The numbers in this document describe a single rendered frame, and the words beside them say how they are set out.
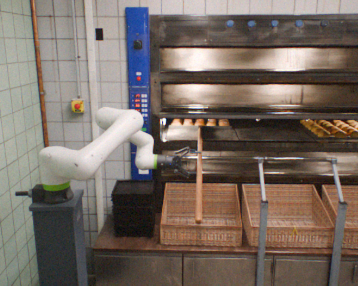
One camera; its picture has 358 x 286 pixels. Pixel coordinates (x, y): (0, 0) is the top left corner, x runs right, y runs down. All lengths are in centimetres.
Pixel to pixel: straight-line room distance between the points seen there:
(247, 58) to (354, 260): 155
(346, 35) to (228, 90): 90
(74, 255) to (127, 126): 67
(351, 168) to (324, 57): 87
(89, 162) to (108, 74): 130
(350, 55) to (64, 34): 205
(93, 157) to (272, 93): 161
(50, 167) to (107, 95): 124
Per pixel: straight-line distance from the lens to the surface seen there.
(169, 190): 299
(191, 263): 269
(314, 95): 298
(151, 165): 236
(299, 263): 277
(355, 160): 321
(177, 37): 283
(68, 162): 171
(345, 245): 286
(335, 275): 282
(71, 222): 185
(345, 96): 305
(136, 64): 282
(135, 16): 282
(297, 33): 292
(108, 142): 180
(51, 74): 301
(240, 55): 285
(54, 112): 305
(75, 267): 197
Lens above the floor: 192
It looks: 15 degrees down
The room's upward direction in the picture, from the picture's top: straight up
